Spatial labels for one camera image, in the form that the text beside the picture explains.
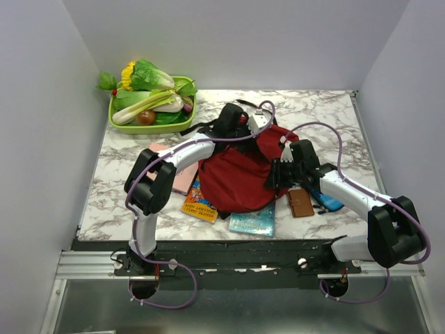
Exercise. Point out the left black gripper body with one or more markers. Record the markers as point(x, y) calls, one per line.
point(240, 132)

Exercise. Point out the white radish toy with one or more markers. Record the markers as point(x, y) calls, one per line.
point(174, 105)

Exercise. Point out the green plastic tray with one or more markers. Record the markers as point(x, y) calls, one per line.
point(165, 122)

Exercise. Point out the aluminium rail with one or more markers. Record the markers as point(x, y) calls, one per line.
point(99, 265)

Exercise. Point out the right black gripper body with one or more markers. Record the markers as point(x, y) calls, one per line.
point(298, 169)

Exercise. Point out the pink book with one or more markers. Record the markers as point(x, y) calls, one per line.
point(183, 180)

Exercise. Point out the teal blue book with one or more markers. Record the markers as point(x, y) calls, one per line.
point(261, 222)

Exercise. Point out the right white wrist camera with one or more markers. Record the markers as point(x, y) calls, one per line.
point(286, 155)

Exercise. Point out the green lettuce toy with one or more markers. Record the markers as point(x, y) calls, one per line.
point(146, 76)

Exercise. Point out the orange treehouse book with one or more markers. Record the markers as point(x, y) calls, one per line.
point(196, 205)

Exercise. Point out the bok choy toy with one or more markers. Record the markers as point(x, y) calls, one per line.
point(126, 98)

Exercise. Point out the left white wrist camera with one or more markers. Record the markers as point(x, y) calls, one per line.
point(257, 121)

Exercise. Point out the black mounting base plate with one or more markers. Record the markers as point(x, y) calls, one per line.
point(224, 265)

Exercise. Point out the blue dinosaur pencil case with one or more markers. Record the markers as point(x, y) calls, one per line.
point(324, 202)

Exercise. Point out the yellow flower toy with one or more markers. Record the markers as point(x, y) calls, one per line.
point(126, 74)

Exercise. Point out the green leafy sprig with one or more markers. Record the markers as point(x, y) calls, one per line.
point(106, 81)

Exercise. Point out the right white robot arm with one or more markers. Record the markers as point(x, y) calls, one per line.
point(393, 233)

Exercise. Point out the brown onion toy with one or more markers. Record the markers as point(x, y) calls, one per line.
point(146, 118)

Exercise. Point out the red backpack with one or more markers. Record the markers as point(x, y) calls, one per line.
point(232, 183)

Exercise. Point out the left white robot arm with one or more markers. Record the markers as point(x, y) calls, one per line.
point(150, 181)

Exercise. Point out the brown leather wallet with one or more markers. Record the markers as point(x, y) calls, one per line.
point(300, 203)

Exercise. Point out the celery stalk toy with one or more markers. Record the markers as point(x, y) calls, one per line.
point(126, 115)

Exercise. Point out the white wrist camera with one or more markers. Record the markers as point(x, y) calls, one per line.
point(286, 155)
point(257, 121)

